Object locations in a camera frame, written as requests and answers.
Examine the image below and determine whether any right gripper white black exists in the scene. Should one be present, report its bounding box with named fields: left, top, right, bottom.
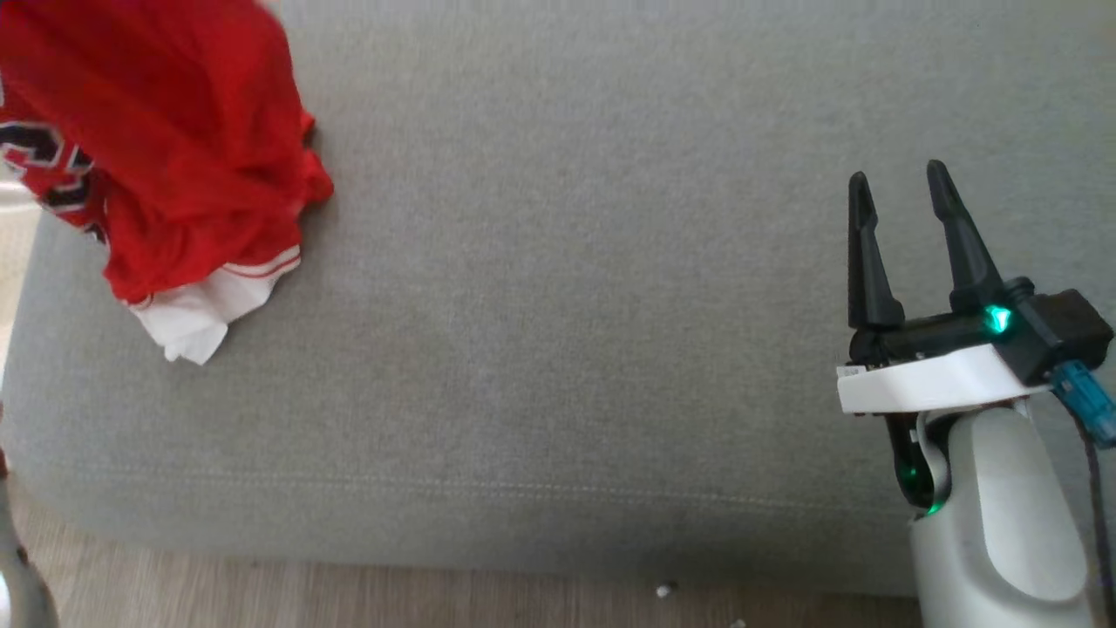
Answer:
left=837, top=159, right=1049, bottom=416

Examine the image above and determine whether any red basketball jersey number 23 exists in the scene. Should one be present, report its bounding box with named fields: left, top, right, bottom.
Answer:
left=0, top=0, right=335, bottom=365

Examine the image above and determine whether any grey fabric ottoman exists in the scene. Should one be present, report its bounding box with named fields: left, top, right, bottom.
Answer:
left=0, top=0, right=1116, bottom=598

